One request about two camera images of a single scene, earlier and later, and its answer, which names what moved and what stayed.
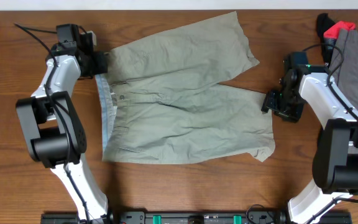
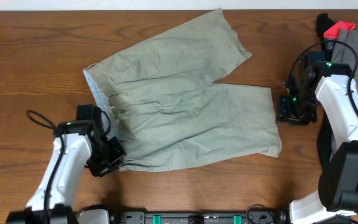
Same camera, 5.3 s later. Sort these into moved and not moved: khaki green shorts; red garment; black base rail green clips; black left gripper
Moved: khaki green shorts; black left gripper
Not moved: red garment; black base rail green clips
